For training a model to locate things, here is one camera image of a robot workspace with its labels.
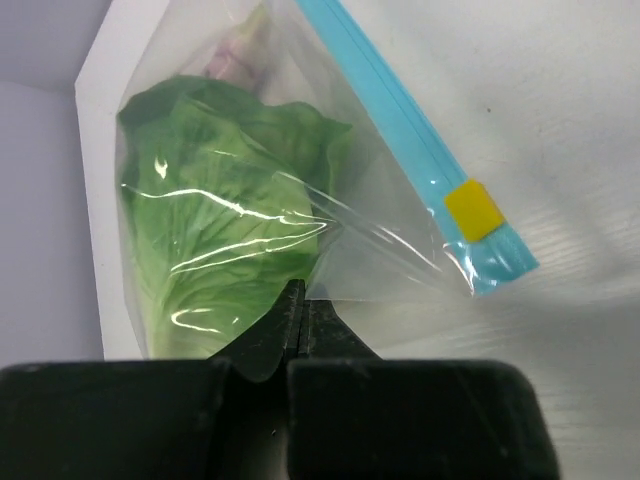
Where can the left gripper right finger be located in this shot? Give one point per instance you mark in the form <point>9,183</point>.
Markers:
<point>353,415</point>

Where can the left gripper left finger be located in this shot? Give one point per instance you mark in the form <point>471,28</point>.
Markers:
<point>153,419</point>

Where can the yellow zip slider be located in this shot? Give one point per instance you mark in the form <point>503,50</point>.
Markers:
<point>474,210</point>

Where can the clear zip top bag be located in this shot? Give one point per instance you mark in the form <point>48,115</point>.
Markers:
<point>393,237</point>

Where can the fake green lettuce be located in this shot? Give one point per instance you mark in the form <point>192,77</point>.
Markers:
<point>222,194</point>

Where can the fake purple eggplant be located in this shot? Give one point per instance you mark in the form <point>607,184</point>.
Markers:
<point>241,57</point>

